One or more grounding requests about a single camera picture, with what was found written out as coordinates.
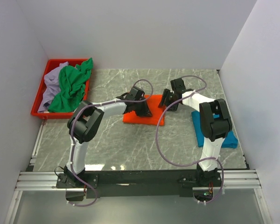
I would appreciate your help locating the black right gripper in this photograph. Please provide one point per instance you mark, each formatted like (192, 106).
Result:
(167, 98)

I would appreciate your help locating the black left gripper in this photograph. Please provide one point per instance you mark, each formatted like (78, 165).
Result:
(141, 108)

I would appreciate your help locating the orange t shirt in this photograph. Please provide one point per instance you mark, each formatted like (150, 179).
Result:
(153, 102)

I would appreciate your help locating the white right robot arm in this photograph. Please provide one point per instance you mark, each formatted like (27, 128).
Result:
(215, 124)

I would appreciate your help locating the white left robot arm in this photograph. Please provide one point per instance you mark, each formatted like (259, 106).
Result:
(83, 127)

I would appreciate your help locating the folded teal t shirt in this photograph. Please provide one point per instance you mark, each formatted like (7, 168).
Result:
(229, 142)

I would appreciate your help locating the green t shirt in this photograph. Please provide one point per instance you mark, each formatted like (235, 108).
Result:
(72, 83)

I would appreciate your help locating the lavender t shirt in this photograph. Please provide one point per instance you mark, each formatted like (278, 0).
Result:
(52, 87)

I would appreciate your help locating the red plastic bin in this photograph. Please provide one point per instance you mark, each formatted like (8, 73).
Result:
(52, 64)

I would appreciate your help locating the black table edge rail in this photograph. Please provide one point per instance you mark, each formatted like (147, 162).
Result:
(143, 190)

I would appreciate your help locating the aluminium frame rail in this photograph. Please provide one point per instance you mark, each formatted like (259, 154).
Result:
(230, 179)

